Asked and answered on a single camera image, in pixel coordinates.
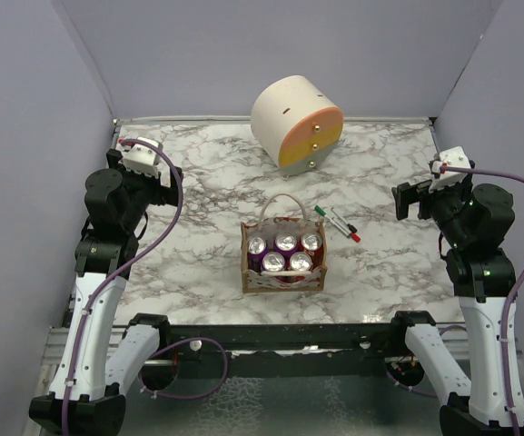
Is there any red soda can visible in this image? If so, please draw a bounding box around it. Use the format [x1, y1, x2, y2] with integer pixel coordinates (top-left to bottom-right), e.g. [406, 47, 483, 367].
[288, 252, 313, 273]
[299, 232, 323, 260]

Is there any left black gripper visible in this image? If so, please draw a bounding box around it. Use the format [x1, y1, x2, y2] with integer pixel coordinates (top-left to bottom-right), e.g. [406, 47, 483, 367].
[109, 149, 183, 232]

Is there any purple soda can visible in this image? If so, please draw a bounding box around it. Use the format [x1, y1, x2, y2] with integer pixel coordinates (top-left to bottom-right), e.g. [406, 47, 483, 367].
[273, 233, 298, 256]
[261, 252, 286, 273]
[247, 235, 269, 273]

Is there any round pastel drawer cabinet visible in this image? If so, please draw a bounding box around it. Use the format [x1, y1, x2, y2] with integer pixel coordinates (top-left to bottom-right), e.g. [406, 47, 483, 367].
[250, 75, 343, 176]

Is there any green capped marker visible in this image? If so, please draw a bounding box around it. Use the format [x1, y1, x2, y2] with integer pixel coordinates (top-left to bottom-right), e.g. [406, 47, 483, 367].
[314, 205, 338, 226]

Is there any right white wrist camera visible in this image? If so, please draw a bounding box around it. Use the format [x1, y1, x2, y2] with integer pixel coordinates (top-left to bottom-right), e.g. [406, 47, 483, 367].
[429, 146, 471, 193]

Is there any red capped marker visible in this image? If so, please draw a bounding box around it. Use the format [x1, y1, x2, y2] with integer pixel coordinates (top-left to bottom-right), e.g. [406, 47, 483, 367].
[335, 217, 361, 243]

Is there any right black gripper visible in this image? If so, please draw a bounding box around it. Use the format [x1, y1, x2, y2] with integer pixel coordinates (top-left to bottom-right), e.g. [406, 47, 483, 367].
[393, 171, 471, 245]

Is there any black capped marker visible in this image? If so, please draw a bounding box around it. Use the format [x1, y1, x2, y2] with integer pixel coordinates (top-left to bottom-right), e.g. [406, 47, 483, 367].
[331, 208, 357, 233]

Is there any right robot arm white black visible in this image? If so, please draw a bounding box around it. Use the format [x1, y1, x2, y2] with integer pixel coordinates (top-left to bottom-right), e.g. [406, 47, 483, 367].
[388, 175, 524, 435]

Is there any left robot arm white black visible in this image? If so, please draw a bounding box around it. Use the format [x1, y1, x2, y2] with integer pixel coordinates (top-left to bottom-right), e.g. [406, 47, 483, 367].
[29, 139, 183, 435]

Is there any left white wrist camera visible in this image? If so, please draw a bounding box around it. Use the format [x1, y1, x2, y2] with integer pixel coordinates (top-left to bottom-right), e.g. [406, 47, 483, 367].
[122, 144, 160, 178]

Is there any red soda can front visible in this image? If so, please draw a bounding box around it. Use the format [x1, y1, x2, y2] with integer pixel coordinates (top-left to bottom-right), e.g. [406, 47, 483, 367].
[299, 232, 323, 260]

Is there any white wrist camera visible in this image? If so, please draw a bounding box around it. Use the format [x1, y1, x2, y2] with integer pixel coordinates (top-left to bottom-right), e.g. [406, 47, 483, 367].
[429, 146, 471, 193]
[122, 144, 160, 178]

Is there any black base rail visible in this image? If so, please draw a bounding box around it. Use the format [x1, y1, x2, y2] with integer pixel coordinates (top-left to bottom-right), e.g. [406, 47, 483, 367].
[120, 312, 430, 381]

